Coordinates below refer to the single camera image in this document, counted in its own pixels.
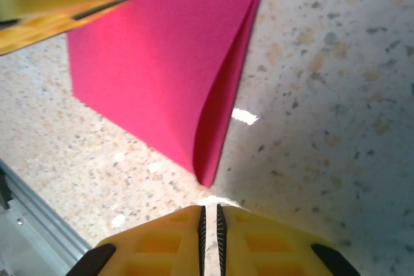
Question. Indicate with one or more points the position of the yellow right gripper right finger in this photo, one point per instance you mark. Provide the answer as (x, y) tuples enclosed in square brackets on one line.
[(275, 250)]

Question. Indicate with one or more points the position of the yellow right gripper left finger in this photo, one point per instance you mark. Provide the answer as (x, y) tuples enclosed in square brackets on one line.
[(155, 250)]

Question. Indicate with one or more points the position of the pink paper sheet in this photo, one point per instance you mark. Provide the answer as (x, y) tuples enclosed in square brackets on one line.
[(155, 62)]

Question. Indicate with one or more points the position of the long aluminium frame rail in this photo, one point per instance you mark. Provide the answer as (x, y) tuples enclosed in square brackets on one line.
[(29, 234)]

